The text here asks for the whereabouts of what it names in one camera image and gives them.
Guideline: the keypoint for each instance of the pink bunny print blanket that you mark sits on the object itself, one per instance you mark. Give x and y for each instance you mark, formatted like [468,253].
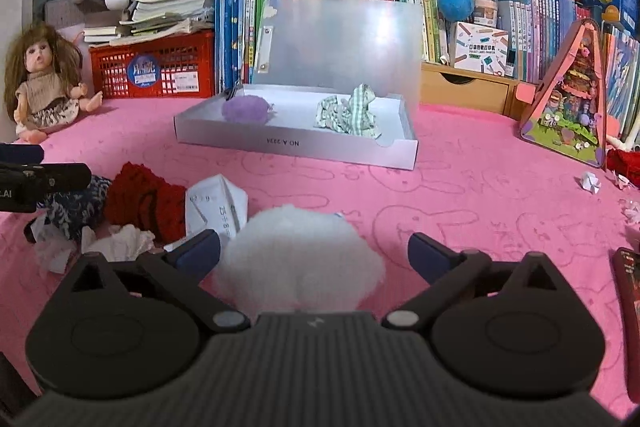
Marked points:
[475,207]

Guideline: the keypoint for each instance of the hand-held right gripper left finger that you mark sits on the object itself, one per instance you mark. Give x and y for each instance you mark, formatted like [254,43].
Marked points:
[197,252]

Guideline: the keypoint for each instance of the pink triangular toy house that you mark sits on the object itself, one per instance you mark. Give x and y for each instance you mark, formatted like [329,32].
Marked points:
[565,107]

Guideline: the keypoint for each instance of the white tissue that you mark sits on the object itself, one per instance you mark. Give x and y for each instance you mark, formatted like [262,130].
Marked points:
[55,252]
[120,244]

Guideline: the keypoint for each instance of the red fabric item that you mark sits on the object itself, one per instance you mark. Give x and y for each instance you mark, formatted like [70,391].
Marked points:
[625,162]

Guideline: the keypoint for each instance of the row of colourful picture books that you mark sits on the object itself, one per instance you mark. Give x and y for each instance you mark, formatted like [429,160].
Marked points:
[425,7]

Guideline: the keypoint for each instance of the red plastic basket blue sticker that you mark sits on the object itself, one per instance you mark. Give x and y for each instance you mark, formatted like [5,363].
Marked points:
[115,67]

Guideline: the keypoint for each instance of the dark red flat device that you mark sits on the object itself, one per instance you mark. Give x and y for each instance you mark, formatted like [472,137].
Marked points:
[629,287]

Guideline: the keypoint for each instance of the wooden drawer unit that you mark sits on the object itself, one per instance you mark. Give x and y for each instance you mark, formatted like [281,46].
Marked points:
[465,89]

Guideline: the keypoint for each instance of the blue patterned cloth pouch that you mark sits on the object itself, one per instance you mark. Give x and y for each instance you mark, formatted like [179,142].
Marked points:
[75,212]

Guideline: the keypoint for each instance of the purple fluffy ball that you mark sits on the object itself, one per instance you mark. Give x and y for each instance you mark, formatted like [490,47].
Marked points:
[247,109]

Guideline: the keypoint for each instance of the stack of lying books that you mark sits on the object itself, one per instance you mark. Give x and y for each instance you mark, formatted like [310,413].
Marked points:
[170,2]

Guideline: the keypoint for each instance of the white printed cardboard box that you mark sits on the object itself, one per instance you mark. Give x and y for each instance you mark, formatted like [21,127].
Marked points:
[477,49]

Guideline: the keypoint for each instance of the row of blue-spined books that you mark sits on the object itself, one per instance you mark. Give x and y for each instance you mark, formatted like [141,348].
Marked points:
[540,32]

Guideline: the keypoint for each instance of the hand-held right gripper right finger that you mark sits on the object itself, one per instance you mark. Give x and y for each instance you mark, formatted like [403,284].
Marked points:
[430,257]

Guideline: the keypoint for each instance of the grey box with lid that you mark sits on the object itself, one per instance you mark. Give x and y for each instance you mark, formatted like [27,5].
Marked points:
[300,142]

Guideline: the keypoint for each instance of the small beige container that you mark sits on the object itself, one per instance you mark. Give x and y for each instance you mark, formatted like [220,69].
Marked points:
[485,9]

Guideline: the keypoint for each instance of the row of tall blue books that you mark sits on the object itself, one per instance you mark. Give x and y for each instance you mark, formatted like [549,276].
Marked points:
[235,22]

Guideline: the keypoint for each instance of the green striped cloth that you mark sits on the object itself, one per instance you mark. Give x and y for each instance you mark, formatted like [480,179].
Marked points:
[350,114]

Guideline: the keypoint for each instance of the white paper flower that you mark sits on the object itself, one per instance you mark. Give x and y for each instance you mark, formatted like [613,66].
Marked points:
[590,182]

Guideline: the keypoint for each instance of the row of thin picture books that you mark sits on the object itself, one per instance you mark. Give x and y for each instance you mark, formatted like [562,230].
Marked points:
[622,72]

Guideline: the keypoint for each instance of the white fluffy ball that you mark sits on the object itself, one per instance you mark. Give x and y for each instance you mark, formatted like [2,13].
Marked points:
[295,257]

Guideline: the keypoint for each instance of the white folded paper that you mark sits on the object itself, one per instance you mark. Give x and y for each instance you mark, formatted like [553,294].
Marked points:
[215,207]

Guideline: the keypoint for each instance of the red knitted item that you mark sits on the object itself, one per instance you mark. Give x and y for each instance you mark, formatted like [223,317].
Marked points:
[140,202]

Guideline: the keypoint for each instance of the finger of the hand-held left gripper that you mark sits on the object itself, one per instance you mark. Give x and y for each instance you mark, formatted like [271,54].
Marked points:
[20,153]
[45,179]

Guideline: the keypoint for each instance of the long-haired baby doll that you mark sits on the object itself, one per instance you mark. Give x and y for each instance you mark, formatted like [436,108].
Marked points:
[45,92]

